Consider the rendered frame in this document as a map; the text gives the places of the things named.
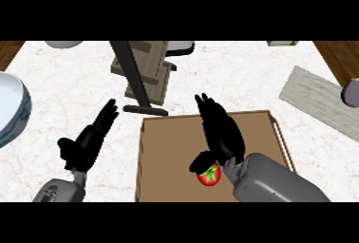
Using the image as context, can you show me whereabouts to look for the red tomato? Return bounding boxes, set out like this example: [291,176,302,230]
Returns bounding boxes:
[195,161,223,187]

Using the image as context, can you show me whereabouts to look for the pale green box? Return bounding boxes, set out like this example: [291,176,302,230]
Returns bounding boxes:
[266,41,300,47]

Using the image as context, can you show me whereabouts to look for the grey round bowl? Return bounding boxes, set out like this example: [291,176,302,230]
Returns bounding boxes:
[43,41,84,49]

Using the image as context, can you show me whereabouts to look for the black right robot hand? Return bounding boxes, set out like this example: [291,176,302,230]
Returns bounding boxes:
[188,92,247,175]

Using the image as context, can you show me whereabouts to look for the brown wooden tray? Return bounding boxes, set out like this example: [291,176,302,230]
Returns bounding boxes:
[135,109,297,203]

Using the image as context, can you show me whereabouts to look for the purple eggplant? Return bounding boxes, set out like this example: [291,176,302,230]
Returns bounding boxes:
[340,77,359,108]

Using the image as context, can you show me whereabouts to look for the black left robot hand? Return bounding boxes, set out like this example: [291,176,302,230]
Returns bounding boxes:
[56,98,121,174]

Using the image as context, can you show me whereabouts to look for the grey wooden cutting board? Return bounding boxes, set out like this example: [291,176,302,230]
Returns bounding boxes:
[278,65,359,142]

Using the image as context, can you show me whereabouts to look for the white blue-rimmed bowl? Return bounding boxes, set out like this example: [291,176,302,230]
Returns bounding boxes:
[0,71,34,149]

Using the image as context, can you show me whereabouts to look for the wooden tiered basket stand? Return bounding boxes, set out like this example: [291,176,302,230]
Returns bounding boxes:
[108,41,179,117]

